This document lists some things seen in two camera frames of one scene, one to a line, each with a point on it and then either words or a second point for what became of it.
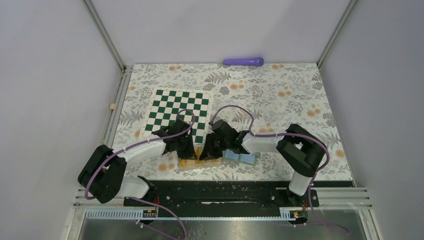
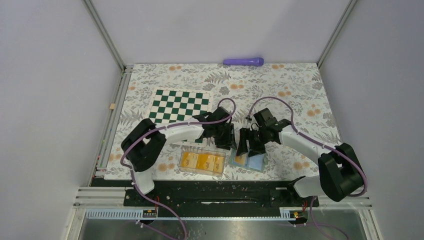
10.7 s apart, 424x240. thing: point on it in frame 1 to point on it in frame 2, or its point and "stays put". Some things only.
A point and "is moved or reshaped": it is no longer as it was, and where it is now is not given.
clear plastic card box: [187, 164] is moved or reshaped
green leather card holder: [250, 158] is moved or reshaped
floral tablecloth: [258, 99] stays put
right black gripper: [209, 152] to [244, 135]
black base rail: [171, 194] stays put
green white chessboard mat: [167, 106] stays put
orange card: [197, 151] to [240, 159]
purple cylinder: [257, 61] stays put
